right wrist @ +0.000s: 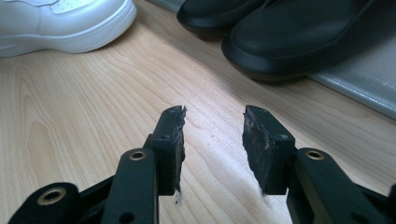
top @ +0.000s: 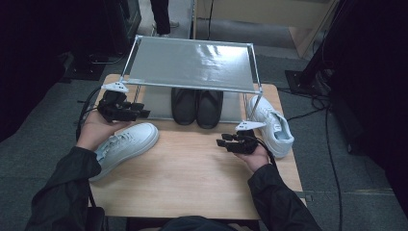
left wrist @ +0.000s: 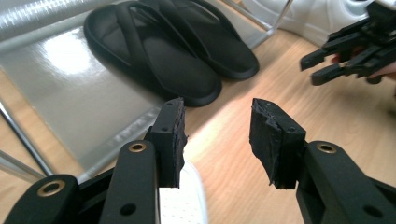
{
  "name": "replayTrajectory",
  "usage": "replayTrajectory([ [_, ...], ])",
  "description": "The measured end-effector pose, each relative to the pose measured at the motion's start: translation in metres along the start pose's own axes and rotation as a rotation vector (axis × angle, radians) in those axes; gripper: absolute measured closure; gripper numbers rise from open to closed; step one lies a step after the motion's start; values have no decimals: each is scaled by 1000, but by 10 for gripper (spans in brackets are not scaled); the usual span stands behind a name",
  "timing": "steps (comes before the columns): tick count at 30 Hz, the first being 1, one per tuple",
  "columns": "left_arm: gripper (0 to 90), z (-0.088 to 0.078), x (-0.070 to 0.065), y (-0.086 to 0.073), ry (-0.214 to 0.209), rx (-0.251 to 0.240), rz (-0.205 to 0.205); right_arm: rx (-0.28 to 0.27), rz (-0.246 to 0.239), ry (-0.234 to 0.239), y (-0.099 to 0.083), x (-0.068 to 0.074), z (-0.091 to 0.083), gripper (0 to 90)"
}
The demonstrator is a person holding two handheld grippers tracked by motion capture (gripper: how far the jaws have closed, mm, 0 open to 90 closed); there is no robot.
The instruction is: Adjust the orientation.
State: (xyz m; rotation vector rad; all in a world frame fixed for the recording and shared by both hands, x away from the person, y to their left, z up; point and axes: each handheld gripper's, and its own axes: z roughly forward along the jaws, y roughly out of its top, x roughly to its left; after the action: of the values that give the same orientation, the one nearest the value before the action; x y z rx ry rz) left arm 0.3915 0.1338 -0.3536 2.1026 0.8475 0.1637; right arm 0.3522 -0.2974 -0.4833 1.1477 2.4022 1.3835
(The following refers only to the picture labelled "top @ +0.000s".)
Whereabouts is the wooden cabinet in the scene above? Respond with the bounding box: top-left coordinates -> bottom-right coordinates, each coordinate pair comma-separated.
193,0 -> 340,59

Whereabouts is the person's right hand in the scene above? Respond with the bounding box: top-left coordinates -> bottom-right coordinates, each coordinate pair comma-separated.
234,143 -> 272,174

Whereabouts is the dark cabinet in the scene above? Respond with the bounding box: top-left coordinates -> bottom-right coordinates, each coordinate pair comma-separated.
105,0 -> 142,56

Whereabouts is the white sneaker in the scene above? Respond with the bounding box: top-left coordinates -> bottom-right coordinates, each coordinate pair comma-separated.
89,122 -> 161,183
246,94 -> 295,159

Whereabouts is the grey floor tape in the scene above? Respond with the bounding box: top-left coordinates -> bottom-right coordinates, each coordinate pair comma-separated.
296,191 -> 314,202

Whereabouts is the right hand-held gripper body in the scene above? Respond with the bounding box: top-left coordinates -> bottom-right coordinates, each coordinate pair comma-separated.
229,119 -> 268,155

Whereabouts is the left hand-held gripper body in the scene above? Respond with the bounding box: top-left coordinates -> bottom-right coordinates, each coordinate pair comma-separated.
96,81 -> 138,123

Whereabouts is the person's lap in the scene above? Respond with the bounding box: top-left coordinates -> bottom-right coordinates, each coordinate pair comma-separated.
128,215 -> 261,231

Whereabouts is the black floor cable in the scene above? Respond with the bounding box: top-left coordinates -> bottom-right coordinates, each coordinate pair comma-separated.
323,95 -> 344,231

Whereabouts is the metal frame grey shoe rack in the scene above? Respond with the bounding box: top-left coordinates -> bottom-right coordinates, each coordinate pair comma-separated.
119,34 -> 264,124

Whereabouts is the person's left hand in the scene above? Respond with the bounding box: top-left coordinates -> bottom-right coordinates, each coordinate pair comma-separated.
75,110 -> 133,152

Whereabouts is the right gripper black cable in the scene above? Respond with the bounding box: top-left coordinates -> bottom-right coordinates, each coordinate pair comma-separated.
254,137 -> 278,169

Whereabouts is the black floor plate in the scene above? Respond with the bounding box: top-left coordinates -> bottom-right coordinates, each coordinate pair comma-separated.
62,52 -> 107,81

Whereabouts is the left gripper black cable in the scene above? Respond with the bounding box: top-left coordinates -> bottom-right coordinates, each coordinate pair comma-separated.
75,86 -> 104,142

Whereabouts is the black flip-flop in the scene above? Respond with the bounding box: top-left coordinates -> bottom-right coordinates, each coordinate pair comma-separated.
195,90 -> 224,130
170,88 -> 198,126

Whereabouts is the black stand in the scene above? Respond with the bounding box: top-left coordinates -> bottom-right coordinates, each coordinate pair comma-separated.
284,0 -> 357,97

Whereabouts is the hanging black cable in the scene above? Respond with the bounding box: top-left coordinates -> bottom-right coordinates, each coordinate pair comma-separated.
206,0 -> 216,41

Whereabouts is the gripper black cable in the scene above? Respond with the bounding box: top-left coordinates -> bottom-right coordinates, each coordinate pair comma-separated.
254,137 -> 278,169
75,86 -> 104,142

